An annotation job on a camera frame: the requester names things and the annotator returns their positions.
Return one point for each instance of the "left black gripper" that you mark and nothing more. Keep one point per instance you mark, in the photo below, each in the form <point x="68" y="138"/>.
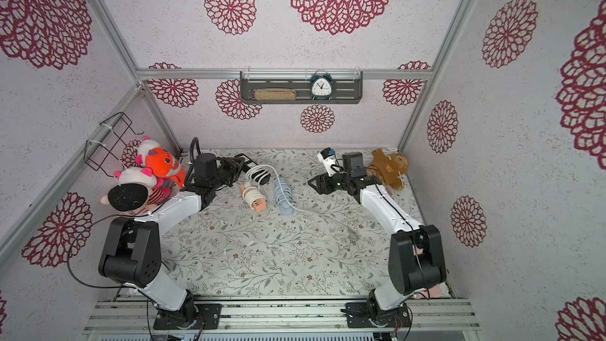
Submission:
<point x="237" y="168"/>

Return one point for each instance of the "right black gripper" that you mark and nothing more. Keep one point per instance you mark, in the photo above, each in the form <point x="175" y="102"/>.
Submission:
<point x="331" y="182"/>

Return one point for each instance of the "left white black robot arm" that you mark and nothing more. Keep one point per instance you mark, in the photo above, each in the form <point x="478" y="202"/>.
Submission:
<point x="132" y="251"/>

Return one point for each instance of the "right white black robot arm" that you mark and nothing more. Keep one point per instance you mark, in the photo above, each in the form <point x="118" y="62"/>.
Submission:
<point x="405" y="233"/>

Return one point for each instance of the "light blue power strip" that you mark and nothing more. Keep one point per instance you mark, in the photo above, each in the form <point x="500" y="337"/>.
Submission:
<point x="283" y="197"/>

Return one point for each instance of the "brown teddy bear plush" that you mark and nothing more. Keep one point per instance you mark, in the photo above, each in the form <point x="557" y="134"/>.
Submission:
<point x="388" y="169"/>

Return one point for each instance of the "floral table mat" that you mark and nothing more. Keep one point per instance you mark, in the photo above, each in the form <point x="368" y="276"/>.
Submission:
<point x="329" y="246"/>

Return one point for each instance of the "tan pouch on shelf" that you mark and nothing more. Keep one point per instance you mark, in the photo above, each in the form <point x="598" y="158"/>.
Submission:
<point x="275" y="94"/>

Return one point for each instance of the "orange fish plush toy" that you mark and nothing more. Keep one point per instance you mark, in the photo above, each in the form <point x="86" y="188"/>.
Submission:
<point x="160" y="161"/>

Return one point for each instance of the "teal alarm clock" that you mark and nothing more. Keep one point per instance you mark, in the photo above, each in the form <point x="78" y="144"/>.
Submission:
<point x="321" y="87"/>

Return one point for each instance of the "black faced striped plush doll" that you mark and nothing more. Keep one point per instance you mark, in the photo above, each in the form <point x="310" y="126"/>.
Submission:
<point x="137" y="190"/>

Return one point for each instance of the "pink plush red dotted dress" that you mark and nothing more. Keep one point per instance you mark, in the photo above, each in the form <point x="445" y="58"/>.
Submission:
<point x="438" y="291"/>

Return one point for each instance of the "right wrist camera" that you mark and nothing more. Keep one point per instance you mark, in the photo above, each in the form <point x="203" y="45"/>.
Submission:
<point x="328" y="158"/>

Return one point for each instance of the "grey wall shelf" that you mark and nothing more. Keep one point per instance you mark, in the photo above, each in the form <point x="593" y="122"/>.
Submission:
<point x="348" y="87"/>

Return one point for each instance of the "black wire wall basket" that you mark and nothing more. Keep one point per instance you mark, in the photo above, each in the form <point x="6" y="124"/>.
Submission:
<point x="115" y="148"/>

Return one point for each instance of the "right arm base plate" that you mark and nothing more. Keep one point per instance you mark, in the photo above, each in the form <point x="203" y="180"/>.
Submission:
<point x="376" y="315"/>

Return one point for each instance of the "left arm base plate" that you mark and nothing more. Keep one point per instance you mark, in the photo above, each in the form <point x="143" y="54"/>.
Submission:
<point x="191" y="316"/>

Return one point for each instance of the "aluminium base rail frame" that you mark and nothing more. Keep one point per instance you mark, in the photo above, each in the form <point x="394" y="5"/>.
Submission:
<point x="256" y="315"/>

